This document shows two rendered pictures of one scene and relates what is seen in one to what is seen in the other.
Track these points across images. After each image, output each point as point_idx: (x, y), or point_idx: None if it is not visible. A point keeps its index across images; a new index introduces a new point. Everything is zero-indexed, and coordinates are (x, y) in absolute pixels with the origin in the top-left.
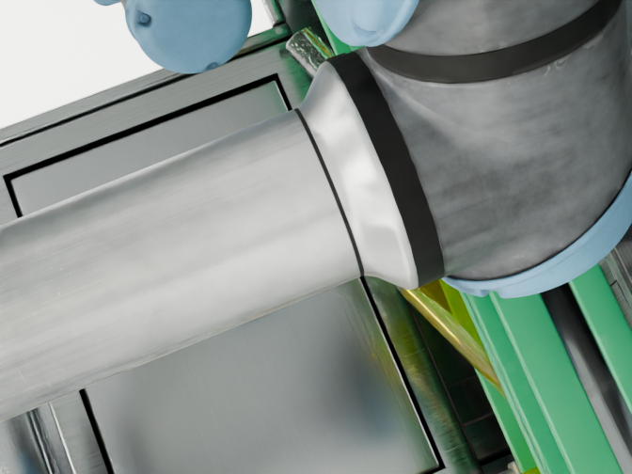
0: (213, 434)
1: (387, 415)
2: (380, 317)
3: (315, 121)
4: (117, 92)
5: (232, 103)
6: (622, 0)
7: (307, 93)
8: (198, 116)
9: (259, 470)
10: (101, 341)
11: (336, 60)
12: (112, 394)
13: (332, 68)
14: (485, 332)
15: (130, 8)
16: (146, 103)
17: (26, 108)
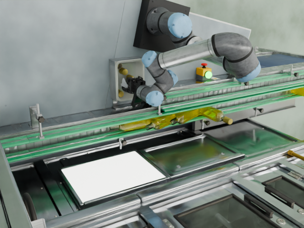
0: (209, 151)
1: (198, 139)
2: (183, 140)
3: (194, 41)
4: (151, 163)
5: (150, 154)
6: None
7: (147, 147)
8: (154, 156)
9: (212, 147)
10: None
11: (187, 42)
12: (207, 159)
13: (189, 40)
14: (190, 105)
15: (173, 76)
16: (153, 160)
17: (157, 172)
